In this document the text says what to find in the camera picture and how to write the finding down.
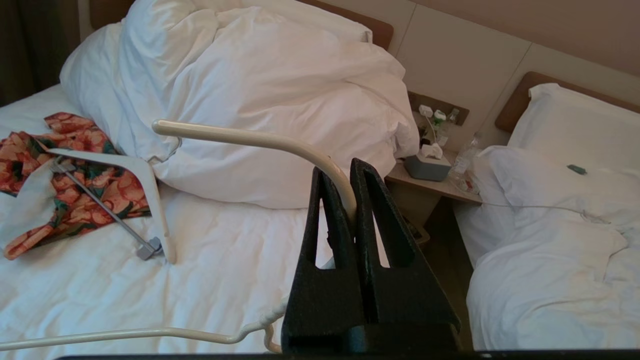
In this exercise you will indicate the white sheeted bed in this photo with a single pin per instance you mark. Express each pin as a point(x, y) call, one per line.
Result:
point(100, 290)

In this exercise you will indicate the clear plastic bag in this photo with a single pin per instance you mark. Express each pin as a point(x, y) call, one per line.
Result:
point(465, 185)

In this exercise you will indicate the clear water bottle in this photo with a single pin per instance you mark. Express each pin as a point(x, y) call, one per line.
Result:
point(465, 157)
point(449, 125)

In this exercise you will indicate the brown waste bin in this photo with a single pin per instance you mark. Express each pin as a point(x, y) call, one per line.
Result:
point(416, 232)

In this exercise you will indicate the small green card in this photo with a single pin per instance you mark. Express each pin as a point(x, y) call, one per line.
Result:
point(576, 169)

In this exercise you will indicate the orange floral garment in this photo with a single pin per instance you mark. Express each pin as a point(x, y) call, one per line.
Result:
point(75, 200)

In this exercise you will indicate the white charger plug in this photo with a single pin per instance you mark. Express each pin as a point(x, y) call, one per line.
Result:
point(426, 110)

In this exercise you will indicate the white duvet bed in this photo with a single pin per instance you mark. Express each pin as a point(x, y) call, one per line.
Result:
point(550, 275)

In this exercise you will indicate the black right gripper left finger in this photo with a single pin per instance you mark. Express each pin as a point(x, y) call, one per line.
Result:
point(320, 300)

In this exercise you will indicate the brown curtain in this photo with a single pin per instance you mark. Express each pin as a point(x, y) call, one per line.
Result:
point(35, 45)

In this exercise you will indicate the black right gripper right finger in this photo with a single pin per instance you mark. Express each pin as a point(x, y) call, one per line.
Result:
point(410, 305)

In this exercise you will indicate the brown wooden headboard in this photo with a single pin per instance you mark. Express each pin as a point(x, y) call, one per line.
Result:
point(370, 25)
point(515, 105)

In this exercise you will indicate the wooden nightstand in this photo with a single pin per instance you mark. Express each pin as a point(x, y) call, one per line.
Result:
point(425, 187)

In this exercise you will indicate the grey tissue box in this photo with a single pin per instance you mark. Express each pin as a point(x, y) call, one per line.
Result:
point(429, 167)

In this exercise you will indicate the white hanger with metal hook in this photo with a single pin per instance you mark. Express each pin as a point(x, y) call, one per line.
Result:
point(145, 175)

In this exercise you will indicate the white pillow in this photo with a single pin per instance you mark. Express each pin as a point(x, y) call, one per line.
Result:
point(275, 100)
point(570, 125)

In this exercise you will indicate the wooden wall socket panel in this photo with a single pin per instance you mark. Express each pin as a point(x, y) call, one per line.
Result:
point(457, 112)

